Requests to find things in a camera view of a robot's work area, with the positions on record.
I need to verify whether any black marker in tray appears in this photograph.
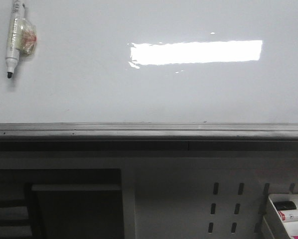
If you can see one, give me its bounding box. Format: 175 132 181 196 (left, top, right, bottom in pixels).
273 201 297 211

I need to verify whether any white black-tipped whiteboard marker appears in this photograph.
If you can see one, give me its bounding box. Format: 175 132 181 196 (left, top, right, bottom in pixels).
5 0 37 79

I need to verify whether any white whiteboard with metal frame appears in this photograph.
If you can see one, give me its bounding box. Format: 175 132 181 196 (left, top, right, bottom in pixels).
0 0 298 151

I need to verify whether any white marker tray bin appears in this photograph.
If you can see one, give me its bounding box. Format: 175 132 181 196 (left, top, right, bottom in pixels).
261 194 298 239

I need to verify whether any red capped white marker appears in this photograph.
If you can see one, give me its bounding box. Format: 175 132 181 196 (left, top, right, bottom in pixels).
278 210 298 223

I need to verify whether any dark framed panel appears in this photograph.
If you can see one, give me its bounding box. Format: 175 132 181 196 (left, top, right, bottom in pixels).
24 169 125 239

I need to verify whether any white pegboard panel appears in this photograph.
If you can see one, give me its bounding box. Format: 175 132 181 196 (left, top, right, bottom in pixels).
121 157 298 239

